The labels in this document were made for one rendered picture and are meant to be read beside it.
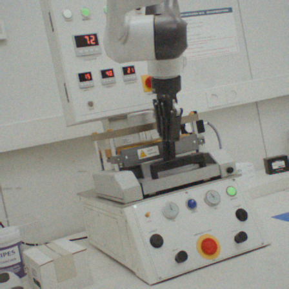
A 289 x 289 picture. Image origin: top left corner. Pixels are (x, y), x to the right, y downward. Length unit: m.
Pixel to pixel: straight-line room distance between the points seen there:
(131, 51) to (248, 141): 1.26
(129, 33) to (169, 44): 0.09
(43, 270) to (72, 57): 0.64
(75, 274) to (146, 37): 0.58
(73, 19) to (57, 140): 0.49
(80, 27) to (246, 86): 0.93
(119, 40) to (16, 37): 0.89
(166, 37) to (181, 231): 0.46
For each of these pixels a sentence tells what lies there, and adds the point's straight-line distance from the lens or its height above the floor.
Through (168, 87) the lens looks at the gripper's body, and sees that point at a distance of 1.09.
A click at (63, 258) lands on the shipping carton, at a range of 1.13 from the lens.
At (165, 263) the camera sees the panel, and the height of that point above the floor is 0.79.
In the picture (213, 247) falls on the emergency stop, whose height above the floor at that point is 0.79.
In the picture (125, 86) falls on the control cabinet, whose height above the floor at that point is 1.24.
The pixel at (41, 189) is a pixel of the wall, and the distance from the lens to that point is 1.76.
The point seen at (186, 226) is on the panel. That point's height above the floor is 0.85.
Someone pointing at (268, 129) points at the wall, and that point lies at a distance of 2.23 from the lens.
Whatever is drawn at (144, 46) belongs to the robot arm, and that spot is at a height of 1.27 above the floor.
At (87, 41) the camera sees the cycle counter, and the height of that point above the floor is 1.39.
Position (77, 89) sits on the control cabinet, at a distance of 1.40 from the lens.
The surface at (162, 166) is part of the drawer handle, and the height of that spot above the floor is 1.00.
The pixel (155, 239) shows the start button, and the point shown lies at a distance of 1.07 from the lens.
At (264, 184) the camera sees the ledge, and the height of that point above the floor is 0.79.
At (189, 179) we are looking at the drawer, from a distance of 1.16.
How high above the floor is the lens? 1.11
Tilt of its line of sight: 3 degrees down
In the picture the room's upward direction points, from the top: 11 degrees counter-clockwise
